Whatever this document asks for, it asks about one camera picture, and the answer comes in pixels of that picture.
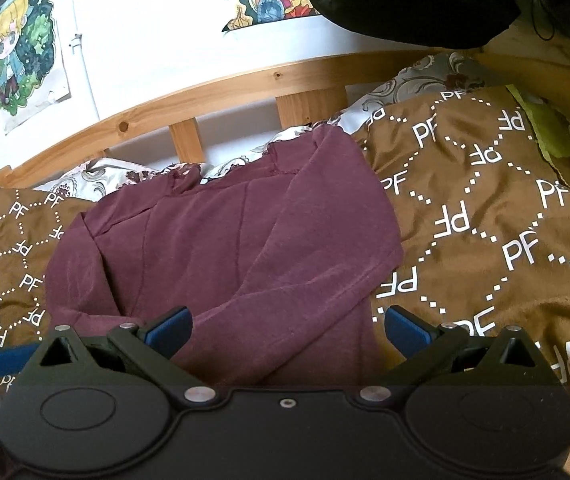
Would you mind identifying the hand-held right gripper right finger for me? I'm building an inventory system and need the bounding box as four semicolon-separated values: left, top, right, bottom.
357;305;553;406

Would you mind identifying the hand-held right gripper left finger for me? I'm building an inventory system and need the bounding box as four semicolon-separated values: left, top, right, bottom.
24;306;218;408

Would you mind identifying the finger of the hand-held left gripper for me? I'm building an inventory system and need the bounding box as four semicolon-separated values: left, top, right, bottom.
0;348;34;378

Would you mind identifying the maroon long-sleeved shirt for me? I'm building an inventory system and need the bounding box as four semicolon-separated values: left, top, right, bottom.
44;124;405;389

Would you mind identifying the brown patterned blanket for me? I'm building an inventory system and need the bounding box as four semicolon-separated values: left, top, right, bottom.
0;85;570;480

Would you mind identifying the floral grey bed sheet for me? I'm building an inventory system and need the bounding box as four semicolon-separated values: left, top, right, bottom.
32;52;488;196

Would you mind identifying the yellow-green cloth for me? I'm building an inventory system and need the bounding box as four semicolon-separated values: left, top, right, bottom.
507;85;570;160

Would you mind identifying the black cloth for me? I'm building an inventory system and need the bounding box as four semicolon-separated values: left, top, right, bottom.
295;0;570;52

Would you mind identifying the wooden bed frame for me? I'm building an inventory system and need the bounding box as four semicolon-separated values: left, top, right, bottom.
0;10;570;201

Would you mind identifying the white wall cable conduit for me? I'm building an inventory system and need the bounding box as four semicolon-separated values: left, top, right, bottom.
68;0;102;122

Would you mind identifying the blond cartoon figure wall poster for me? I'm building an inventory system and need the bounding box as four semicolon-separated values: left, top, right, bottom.
0;0;73;135

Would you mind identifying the black cord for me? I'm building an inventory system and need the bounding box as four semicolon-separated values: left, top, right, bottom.
531;0;556;42

